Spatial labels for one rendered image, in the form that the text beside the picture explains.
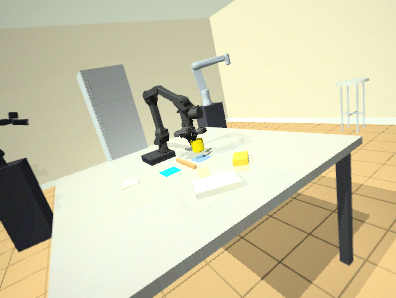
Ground tan wooden bar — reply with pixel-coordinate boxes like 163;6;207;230
176;158;197;169

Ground yellow block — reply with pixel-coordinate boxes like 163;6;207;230
232;151;249;167

